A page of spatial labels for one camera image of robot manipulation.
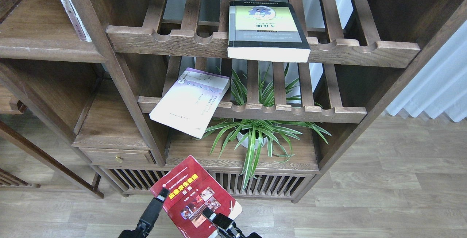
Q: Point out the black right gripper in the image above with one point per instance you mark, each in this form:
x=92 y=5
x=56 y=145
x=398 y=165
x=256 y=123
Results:
x=226 y=227

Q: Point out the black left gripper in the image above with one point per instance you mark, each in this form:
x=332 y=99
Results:
x=148 y=218

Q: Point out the red book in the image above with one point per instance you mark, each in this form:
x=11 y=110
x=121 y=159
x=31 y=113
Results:
x=192 y=189

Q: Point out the white and purple book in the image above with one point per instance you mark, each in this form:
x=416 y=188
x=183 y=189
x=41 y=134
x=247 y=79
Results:
x=190 y=103

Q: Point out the green spider plant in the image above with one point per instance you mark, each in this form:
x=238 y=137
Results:
x=257 y=132

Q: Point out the dark wooden bookshelf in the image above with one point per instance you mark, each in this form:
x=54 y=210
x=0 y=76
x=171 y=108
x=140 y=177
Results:
x=97 y=95

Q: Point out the thin white upright book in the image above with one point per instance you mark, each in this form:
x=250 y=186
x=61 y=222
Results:
x=76 y=21

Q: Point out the yellow and black book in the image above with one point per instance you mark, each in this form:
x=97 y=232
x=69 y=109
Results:
x=266 y=31

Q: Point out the white curtain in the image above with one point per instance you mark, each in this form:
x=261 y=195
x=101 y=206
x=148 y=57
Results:
x=441 y=86

